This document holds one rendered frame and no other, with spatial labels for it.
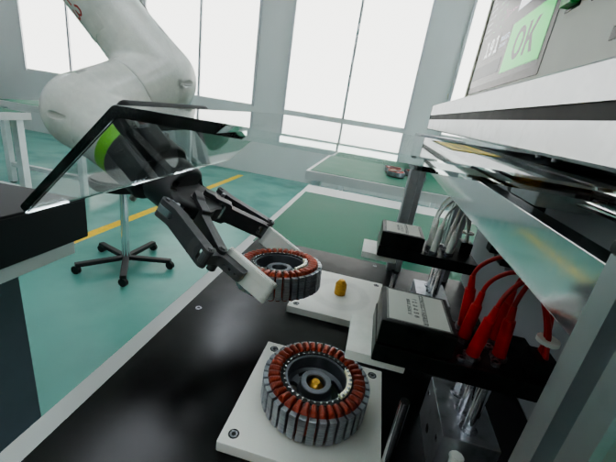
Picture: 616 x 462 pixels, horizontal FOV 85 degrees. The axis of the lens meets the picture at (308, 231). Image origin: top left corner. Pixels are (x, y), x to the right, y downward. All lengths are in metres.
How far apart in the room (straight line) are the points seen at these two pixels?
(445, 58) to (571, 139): 4.91
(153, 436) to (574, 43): 0.47
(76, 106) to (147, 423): 0.38
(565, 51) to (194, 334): 0.48
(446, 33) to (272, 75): 2.31
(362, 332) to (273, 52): 5.08
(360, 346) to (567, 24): 0.30
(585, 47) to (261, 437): 0.40
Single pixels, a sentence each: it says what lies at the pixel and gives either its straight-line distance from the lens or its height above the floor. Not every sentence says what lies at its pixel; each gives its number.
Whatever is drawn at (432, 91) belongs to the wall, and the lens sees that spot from 5.05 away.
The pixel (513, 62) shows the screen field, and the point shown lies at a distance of 0.44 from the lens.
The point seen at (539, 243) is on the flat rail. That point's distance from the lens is 0.19.
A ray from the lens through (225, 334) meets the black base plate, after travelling 0.50.
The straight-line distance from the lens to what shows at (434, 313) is 0.33.
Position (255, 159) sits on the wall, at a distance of 5.38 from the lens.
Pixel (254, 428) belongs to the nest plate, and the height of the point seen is 0.78.
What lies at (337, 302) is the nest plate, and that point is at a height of 0.78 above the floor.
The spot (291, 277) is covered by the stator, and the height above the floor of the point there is 0.89.
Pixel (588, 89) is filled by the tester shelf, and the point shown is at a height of 1.10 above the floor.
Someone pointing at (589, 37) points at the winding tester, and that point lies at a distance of 0.31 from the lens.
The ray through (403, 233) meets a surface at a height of 0.92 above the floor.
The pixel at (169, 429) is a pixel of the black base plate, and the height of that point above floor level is 0.77.
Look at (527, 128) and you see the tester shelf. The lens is 0.26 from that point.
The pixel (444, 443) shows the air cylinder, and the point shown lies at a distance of 0.38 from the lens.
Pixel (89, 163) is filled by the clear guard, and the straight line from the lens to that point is 0.20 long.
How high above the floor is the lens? 1.08
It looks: 20 degrees down
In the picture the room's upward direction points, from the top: 9 degrees clockwise
